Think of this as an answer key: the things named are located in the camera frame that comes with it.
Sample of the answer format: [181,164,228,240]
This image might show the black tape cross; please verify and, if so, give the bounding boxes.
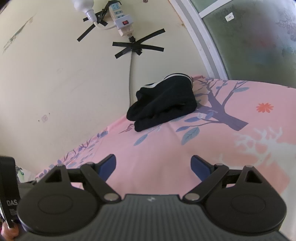
[112,29,165,59]

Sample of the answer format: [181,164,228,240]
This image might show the pink patterned bed sheet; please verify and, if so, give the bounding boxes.
[34,74,296,241]

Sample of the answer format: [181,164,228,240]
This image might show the white light bulb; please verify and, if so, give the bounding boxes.
[72,0,97,23]

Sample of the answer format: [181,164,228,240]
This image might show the black white-striped garment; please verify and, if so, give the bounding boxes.
[126,73,197,132]

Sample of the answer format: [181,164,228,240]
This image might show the grey wall cable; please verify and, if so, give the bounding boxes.
[128,52,135,107]

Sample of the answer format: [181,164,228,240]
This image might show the white window frame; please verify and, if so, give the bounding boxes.
[169,0,231,80]

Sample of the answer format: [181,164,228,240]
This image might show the white power strip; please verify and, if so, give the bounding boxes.
[108,1,133,37]

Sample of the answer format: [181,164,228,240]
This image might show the person's left hand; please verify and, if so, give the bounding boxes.
[1,221,20,241]

